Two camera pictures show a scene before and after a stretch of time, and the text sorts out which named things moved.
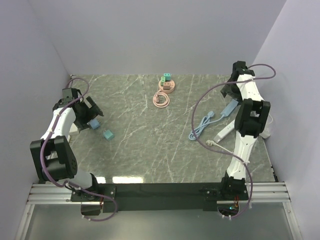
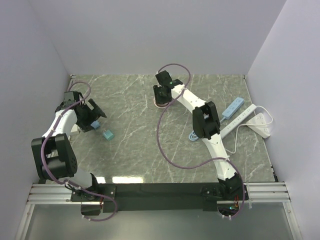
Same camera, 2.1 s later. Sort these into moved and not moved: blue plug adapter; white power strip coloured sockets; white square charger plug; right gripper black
Moved: right gripper black
Not moved: white square charger plug; white power strip coloured sockets; blue plug adapter
